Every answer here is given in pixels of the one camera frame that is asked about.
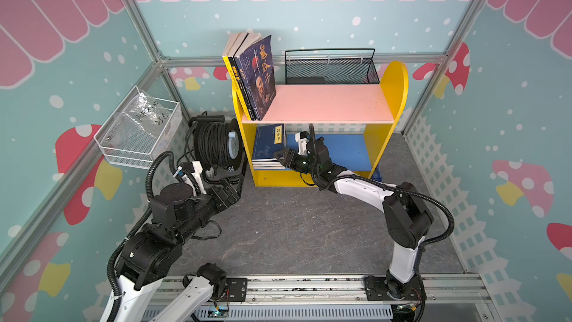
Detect yellow cartoon cover book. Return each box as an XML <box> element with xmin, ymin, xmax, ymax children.
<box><xmin>222</xmin><ymin>32</ymin><xmax>251</xmax><ymax>119</ymax></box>

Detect black wire mesh basket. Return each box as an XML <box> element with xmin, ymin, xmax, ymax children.
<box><xmin>284</xmin><ymin>48</ymin><xmax>379</xmax><ymax>85</ymax></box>

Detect yellow bookshelf pink blue shelves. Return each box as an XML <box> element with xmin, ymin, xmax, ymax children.
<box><xmin>232</xmin><ymin>61</ymin><xmax>409</xmax><ymax>178</ymax></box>

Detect clear plastic bag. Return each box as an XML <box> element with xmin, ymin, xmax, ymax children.
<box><xmin>120</xmin><ymin>91</ymin><xmax>171</xmax><ymax>140</ymax></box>

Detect old man cover book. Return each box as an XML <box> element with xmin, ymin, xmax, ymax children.
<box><xmin>235</xmin><ymin>32</ymin><xmax>276</xmax><ymax>121</ymax></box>

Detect white wire wall basket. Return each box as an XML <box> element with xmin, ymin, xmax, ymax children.
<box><xmin>94</xmin><ymin>86</ymin><xmax>183</xmax><ymax>169</ymax></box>

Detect dark blue thread-bound book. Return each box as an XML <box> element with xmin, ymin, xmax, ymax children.
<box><xmin>254</xmin><ymin>166</ymin><xmax>287</xmax><ymax>171</ymax></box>

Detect black cable reel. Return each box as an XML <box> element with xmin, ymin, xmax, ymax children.
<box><xmin>177</xmin><ymin>112</ymin><xmax>246</xmax><ymax>185</ymax></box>

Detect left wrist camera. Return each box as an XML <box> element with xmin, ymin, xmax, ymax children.
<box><xmin>174</xmin><ymin>161</ymin><xmax>206</xmax><ymax>196</ymax></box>

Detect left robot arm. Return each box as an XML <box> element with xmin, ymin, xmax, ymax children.
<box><xmin>101</xmin><ymin>151</ymin><xmax>246</xmax><ymax>321</ymax></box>

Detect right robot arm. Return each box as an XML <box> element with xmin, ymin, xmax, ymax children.
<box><xmin>273</xmin><ymin>125</ymin><xmax>454</xmax><ymax>302</ymax></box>

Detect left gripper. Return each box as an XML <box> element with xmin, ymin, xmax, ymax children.
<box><xmin>176</xmin><ymin>174</ymin><xmax>244</xmax><ymax>244</ymax></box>

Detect black antler cover book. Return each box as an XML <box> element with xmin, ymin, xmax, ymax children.
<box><xmin>226</xmin><ymin>32</ymin><xmax>256</xmax><ymax>120</ymax></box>

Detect blue book yellow label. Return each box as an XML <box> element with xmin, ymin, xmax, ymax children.
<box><xmin>253</xmin><ymin>159</ymin><xmax>281</xmax><ymax>165</ymax></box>

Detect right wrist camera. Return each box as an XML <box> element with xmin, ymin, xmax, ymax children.
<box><xmin>295</xmin><ymin>131</ymin><xmax>309</xmax><ymax>157</ymax></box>

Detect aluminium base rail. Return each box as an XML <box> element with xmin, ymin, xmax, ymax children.
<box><xmin>115</xmin><ymin>272</ymin><xmax>497</xmax><ymax>322</ymax></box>

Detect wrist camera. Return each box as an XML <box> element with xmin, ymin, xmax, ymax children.
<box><xmin>295</xmin><ymin>131</ymin><xmax>309</xmax><ymax>157</ymax></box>
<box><xmin>174</xmin><ymin>161</ymin><xmax>206</xmax><ymax>196</ymax></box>

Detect dark blue Mengxi label book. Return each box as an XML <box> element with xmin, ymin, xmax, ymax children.
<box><xmin>253</xmin><ymin>162</ymin><xmax>285</xmax><ymax>169</ymax></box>

